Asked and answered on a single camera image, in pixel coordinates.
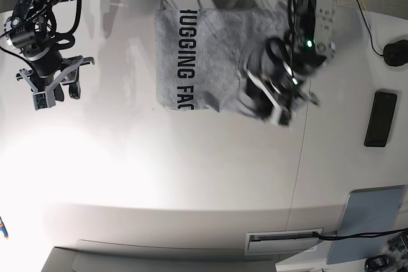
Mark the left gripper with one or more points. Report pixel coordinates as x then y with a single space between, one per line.
272 81

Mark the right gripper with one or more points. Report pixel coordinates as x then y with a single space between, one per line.
49 73

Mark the grey T-shirt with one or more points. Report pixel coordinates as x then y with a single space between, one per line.
201 57

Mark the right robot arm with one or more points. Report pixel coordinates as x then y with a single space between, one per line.
32 29

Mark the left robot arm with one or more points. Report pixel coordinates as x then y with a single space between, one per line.
310 27

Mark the black smartphone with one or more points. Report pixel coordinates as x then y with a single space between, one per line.
381 118

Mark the black computer mouse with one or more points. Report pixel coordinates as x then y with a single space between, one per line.
396 54

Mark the orange blue tool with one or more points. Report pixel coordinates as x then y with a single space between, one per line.
3 229

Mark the grey blue tablet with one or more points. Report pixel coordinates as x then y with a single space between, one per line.
367 211

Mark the white cable tray slot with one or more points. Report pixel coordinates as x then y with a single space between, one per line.
284 242

